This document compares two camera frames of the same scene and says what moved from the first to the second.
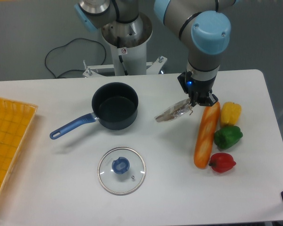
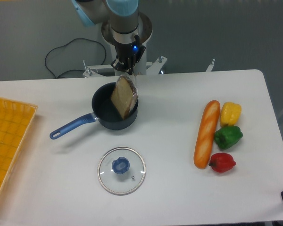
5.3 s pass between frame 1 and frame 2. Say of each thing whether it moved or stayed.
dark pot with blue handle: stayed
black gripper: moved
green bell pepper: stayed
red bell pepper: stayed
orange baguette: stayed
